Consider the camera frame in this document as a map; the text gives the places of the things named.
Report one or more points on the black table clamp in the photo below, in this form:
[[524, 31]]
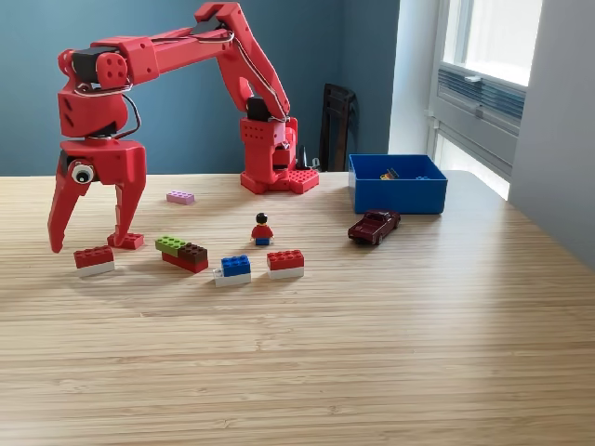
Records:
[[302, 160]]

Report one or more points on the pink flat brick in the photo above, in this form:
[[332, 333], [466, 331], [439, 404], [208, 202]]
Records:
[[180, 197]]

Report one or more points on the dark folded chair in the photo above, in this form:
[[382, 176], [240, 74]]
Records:
[[341, 130]]

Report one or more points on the green brown red brick stack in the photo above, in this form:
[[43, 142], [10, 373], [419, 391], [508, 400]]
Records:
[[183, 260]]

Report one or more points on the toy figure with red shirt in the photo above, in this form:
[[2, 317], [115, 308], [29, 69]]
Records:
[[262, 231]]

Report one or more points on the blue and white brick stack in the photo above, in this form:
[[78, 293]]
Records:
[[235, 266]]

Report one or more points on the dark red toy car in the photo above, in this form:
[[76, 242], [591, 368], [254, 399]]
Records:
[[372, 227]]

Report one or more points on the small yellow toy digger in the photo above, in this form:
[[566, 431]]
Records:
[[389, 175]]

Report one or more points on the grey vent grille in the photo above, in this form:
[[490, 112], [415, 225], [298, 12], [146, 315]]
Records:
[[497, 100]]

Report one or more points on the window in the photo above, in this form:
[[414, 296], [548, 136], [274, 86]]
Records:
[[497, 32]]

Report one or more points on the blue plastic bin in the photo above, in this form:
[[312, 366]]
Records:
[[400, 197]]

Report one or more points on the red flat brick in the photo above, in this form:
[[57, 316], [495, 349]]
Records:
[[137, 241]]

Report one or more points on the red and white brick stack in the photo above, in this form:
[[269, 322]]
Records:
[[284, 261], [94, 260]]

